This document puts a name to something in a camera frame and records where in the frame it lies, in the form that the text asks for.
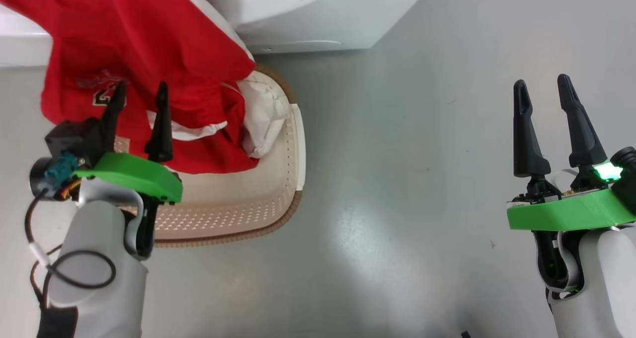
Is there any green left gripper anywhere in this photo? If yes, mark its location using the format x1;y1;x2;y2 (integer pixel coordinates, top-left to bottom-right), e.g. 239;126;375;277
74;82;184;260

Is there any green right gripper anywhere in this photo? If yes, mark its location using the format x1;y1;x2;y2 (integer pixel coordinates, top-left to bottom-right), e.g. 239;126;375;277
506;74;636;292

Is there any red and white garment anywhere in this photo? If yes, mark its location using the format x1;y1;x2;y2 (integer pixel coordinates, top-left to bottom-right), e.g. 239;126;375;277
0;0;260;175

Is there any white cloth garment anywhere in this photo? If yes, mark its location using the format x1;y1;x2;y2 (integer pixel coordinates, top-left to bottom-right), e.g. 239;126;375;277
236;72;292;159

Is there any cream basket with brown rim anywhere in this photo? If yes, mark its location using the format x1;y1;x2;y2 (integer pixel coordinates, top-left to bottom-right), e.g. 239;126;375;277
113;64;307;249

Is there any white front-load washing machine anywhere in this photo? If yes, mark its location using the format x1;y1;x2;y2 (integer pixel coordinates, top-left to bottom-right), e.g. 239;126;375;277
0;0;437;69

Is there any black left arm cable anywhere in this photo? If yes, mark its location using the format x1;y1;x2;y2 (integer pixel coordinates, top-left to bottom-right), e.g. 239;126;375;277
24;153;118;338

